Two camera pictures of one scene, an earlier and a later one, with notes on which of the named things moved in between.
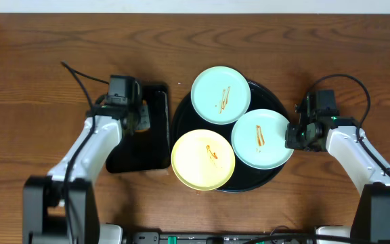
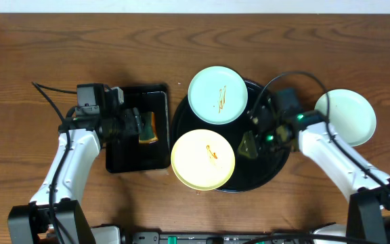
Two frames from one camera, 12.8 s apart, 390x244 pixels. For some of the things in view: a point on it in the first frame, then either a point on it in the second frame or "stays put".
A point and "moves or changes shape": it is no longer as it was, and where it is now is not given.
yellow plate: (203, 159) stays put
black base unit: (209, 238) stays put
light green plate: (258, 137) to (351, 115)
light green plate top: (221, 95) stays put
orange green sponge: (144, 124) moves or changes shape
